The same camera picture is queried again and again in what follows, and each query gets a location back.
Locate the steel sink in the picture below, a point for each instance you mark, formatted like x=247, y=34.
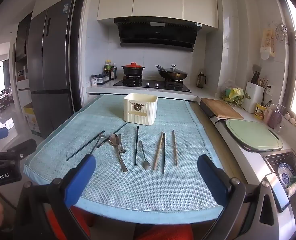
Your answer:
x=273, y=160

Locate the rack of spice jars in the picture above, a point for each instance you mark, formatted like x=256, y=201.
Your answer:
x=103, y=78

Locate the dark wok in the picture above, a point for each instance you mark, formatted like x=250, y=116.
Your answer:
x=174, y=77

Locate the yellow cloth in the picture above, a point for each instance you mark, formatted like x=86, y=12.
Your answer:
x=236, y=92

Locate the bundle of wooden chopsticks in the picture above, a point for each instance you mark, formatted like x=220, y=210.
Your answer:
x=263, y=82

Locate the glass wok lid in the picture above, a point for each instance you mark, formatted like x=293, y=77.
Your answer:
x=173, y=69

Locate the grey refrigerator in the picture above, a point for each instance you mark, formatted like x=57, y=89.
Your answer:
x=52, y=67

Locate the blue and white bowl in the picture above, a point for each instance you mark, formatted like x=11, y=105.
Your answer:
x=286, y=172

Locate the white knife holder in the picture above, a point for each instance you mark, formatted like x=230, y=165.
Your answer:
x=254, y=97

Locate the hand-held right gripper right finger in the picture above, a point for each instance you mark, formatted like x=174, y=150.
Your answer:
x=213, y=180

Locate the wooden chopstick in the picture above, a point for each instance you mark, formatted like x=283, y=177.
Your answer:
x=174, y=147
x=158, y=151

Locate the black gas hob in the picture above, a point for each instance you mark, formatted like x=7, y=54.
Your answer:
x=150, y=83

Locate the yellow cap bottle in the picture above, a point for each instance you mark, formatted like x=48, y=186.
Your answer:
x=108, y=67

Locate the yellow paper cup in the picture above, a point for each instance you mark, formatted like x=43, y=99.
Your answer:
x=260, y=111

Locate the cardboard box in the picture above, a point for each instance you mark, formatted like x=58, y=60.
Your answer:
x=32, y=118

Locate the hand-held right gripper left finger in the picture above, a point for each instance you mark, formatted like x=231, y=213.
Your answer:
x=80, y=180

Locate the large steel spoon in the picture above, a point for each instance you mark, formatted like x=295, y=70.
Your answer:
x=113, y=140

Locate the black pot with red lid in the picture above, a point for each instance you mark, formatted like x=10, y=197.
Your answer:
x=132, y=70

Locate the dark sauce bottle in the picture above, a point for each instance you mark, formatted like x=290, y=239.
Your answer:
x=112, y=73

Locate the red cloth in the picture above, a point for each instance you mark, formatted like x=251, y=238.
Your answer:
x=163, y=232

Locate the grey spatula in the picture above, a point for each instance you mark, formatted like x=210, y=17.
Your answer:
x=256, y=69

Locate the small steel spoon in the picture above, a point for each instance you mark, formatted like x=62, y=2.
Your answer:
x=146, y=165
x=101, y=137

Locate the cream upper cabinets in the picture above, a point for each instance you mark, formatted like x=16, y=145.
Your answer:
x=158, y=0

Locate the black chopstick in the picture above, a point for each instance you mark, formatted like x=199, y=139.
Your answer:
x=164, y=155
x=118, y=129
x=136, y=145
x=85, y=145

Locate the cream ribbed utensil holder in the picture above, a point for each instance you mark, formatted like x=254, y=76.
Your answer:
x=140, y=112

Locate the purple soap dispenser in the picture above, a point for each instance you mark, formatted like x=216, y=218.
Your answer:
x=275, y=118

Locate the black range hood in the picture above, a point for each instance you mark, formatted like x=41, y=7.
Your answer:
x=158, y=33

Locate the white wall socket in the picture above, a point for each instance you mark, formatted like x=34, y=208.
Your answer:
x=269, y=89

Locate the teal towel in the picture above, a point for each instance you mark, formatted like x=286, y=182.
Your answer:
x=143, y=190

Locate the white jar with black lid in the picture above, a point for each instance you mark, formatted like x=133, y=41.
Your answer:
x=94, y=80

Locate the clear plastic bag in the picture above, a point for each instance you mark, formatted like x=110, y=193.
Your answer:
x=226, y=85

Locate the glass french press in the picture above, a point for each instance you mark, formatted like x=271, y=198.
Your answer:
x=201, y=80

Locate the wooden cutting board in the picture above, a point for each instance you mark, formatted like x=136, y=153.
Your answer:
x=221, y=108

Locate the pale green cutting board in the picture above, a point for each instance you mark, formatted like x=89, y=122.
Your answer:
x=253, y=135

